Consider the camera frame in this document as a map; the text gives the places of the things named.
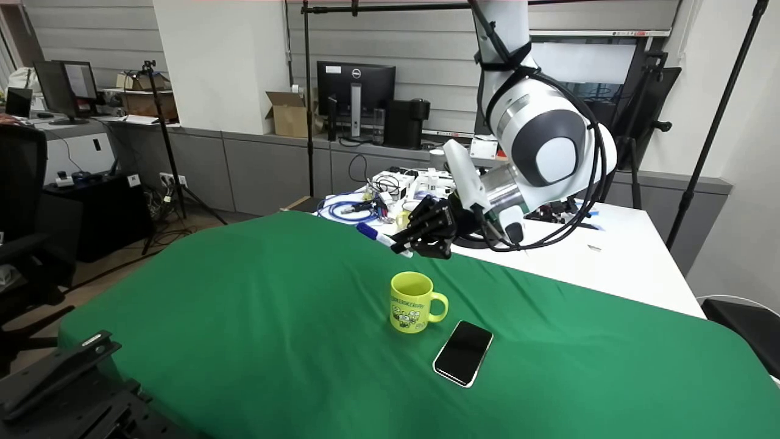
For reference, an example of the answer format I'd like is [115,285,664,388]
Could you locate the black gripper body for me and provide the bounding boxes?
[412,195,485,260]

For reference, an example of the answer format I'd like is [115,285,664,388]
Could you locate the blue and white marker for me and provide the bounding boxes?
[355,223,395,249]

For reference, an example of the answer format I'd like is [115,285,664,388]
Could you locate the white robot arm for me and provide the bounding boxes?
[444,0,616,253]

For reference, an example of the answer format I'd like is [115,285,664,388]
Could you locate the yellow cartoon mug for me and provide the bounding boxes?
[389,270,449,334]

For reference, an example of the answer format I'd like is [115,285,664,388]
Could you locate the pile of white electronics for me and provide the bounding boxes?
[366,168,456,223]

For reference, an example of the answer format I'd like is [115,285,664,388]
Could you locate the white tissue box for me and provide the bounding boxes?
[469,135,496,160]

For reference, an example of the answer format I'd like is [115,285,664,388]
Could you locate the black desktop speaker box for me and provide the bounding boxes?
[383,101,428,149]

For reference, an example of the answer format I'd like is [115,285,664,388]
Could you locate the black smartphone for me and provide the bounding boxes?
[432,323,495,388]

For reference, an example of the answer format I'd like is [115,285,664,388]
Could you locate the black computer monitor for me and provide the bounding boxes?
[317,61,395,140]

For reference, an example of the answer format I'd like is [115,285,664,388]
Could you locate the cardboard box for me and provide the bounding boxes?
[267,90,306,140]

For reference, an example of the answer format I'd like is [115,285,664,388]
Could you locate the green tablecloth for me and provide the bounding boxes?
[61,213,780,439]

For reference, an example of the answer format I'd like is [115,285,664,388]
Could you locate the black tripod right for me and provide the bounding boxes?
[602,52,680,210]

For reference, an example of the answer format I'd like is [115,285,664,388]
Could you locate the black tripod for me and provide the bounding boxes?
[602,52,680,210]
[138,60,224,253]

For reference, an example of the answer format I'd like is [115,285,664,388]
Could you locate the black tripod left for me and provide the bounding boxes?
[138,60,224,253]

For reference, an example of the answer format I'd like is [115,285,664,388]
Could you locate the black chair right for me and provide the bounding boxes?
[700,297,780,380]

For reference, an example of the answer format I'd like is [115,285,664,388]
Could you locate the small monitor on left desk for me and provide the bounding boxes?
[33,61,100,123]

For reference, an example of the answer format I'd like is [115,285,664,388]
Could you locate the black light stand pole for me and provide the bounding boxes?
[664,0,769,249]

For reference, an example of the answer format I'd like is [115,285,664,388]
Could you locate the black office chair left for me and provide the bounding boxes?
[0,125,70,377]

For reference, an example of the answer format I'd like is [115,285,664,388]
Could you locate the blue coiled cable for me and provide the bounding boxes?
[321,195,385,228]

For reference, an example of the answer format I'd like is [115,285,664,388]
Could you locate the black clamp mount foreground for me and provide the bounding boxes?
[0,333,198,439]

